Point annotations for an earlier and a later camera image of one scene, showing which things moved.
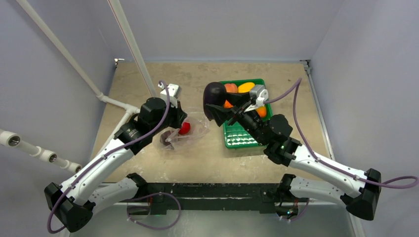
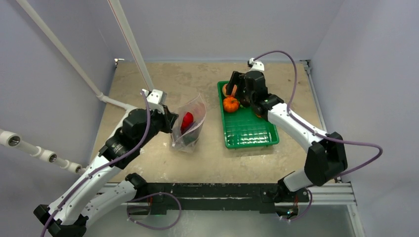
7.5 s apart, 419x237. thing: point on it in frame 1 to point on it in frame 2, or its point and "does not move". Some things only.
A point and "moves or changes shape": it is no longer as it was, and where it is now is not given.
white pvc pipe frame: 128,110 does not move
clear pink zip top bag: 195,125 moves or changes shape
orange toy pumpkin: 227,104 does not move
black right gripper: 238,113 to 240,83
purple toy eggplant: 214,93 to 188,127
